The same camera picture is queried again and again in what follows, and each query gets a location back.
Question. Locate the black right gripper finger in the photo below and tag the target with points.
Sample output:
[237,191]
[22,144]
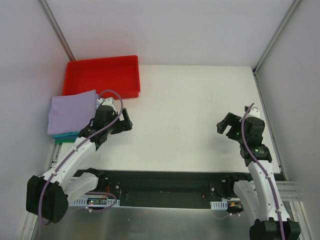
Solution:
[221,126]
[232,118]

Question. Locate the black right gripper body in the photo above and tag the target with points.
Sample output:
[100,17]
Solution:
[231,126]

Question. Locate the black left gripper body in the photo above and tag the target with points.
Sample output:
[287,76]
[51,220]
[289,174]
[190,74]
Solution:
[119,124]

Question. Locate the purple t-shirt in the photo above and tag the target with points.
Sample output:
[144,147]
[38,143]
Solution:
[71,113]

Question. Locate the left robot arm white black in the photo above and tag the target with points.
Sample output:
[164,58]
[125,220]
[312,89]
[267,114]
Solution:
[49,195]

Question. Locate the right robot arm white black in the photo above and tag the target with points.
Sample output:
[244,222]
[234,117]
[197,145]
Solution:
[260,196]

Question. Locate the red plastic bin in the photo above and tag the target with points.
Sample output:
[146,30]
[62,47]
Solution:
[119,73]

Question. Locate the folded teal shirt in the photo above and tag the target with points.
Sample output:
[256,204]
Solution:
[65,136]

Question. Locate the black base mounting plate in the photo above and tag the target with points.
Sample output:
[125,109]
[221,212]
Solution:
[168,189]

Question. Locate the folded green shirt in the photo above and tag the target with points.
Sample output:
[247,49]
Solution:
[61,141]

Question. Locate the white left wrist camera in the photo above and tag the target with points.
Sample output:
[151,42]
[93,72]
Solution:
[105,102]

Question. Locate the right aluminium frame post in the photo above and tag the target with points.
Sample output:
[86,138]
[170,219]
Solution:
[276,35]

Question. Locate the aluminium frame post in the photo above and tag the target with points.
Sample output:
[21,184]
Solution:
[276,35]
[56,29]

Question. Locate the right white cable duct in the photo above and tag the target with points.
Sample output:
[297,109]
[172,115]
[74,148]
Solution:
[219,205]

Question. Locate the white cable duct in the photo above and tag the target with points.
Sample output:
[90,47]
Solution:
[219,205]
[94,202]

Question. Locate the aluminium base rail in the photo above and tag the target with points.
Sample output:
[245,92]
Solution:
[289,191]

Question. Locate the left white cable duct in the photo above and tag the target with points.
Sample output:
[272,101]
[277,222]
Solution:
[94,202]

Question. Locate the left aluminium frame post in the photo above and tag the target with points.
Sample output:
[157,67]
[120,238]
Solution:
[56,29]

